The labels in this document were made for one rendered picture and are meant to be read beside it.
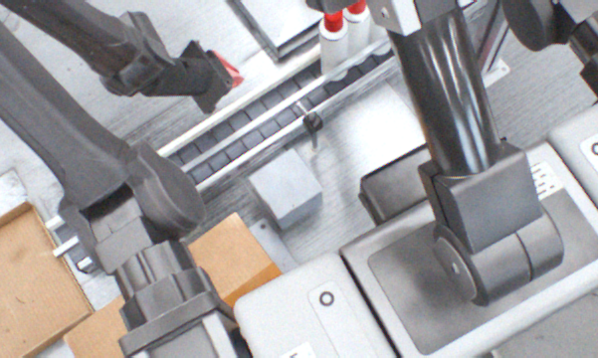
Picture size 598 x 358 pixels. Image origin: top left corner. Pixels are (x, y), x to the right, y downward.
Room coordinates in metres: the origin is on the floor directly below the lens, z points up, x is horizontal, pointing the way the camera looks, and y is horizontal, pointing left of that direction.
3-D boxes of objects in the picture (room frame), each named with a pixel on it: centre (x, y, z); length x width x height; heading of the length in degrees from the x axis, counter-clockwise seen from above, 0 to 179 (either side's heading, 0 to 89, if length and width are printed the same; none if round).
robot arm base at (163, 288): (0.11, 0.14, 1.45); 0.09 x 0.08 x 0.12; 107
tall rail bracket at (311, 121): (0.48, -0.04, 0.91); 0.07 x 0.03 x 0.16; 24
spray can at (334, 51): (0.60, -0.11, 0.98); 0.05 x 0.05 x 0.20
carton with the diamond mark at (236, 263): (0.11, 0.18, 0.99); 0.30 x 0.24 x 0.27; 116
